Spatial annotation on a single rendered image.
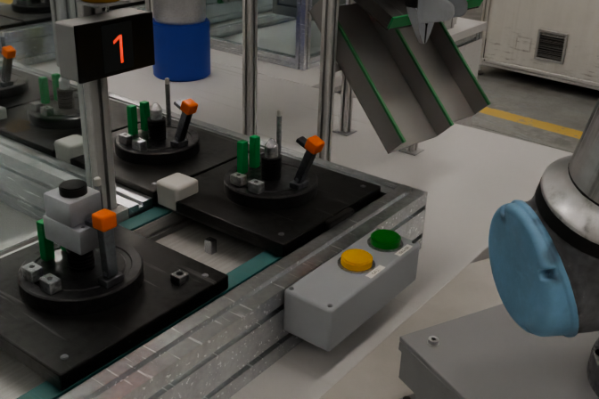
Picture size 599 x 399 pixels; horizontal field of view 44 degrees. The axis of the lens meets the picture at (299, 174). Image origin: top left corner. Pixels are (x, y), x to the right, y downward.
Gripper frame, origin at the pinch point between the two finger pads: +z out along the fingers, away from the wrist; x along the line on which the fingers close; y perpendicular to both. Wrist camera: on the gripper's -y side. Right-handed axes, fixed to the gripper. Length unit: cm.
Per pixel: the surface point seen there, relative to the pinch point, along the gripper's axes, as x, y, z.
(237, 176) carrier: -10.6, -21.1, 22.7
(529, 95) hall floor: 378, -113, 123
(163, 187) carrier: -17.0, -29.8, 24.8
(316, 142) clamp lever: -5.5, -11.0, 16.3
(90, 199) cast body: -38.3, -18.0, 15.3
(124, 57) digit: -23.1, -29.2, 4.2
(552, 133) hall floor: 319, -77, 123
